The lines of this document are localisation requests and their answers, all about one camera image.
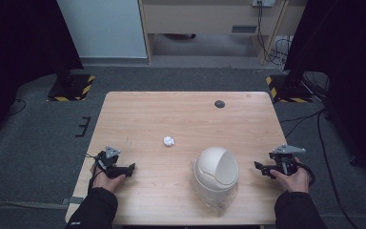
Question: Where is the white cabinet panel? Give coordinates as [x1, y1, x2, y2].
[56, 0, 149, 59]

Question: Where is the thin black floor cable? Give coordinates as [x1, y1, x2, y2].
[279, 109, 327, 138]

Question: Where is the black floor cable loop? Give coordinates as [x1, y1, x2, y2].
[5, 97, 28, 117]

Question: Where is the person's right hand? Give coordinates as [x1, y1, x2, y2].
[270, 156, 311, 194]

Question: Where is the hand-held gripper cable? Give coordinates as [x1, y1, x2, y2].
[86, 152, 107, 193]
[297, 161, 316, 187]

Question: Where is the left hand-held gripper cable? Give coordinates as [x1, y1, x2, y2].
[86, 152, 107, 193]

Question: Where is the grey power strip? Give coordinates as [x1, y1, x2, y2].
[252, 0, 276, 9]

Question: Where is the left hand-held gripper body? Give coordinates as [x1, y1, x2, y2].
[94, 145, 122, 175]

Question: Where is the beige wooden desk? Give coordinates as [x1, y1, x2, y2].
[138, 0, 309, 67]

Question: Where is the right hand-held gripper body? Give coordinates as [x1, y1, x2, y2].
[268, 144, 308, 176]

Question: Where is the right hand-held gripper cable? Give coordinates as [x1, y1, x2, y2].
[297, 161, 316, 187]

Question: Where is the black hazard-striped stand base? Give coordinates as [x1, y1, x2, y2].
[265, 74, 315, 104]
[46, 73, 96, 103]

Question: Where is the black curtain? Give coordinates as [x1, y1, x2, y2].
[0, 0, 85, 151]
[283, 0, 366, 189]

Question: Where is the bundle of black and white cables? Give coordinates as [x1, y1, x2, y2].
[256, 0, 295, 67]

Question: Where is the white swing-lid trash bin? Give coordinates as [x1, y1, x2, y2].
[193, 146, 240, 202]

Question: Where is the person's left hand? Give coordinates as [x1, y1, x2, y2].
[90, 163, 127, 194]

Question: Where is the long black floor cable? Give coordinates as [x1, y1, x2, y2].
[315, 108, 360, 229]

